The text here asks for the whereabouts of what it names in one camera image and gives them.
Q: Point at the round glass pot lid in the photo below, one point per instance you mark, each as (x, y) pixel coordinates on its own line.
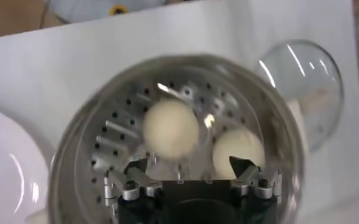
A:
(313, 76)

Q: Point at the white steamed baozi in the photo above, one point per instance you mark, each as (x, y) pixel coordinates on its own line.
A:
(170, 129)
(240, 146)

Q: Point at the white round plate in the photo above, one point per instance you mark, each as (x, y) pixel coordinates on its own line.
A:
(8, 158)

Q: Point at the perforated steel steamer basket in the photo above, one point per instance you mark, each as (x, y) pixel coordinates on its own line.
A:
(112, 128)

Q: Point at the steel steamer pot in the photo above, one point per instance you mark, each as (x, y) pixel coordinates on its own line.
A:
(296, 118)

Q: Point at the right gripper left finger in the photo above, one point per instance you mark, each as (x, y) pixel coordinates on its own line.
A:
(133, 182)

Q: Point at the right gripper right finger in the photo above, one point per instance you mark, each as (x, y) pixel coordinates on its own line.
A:
(252, 182)

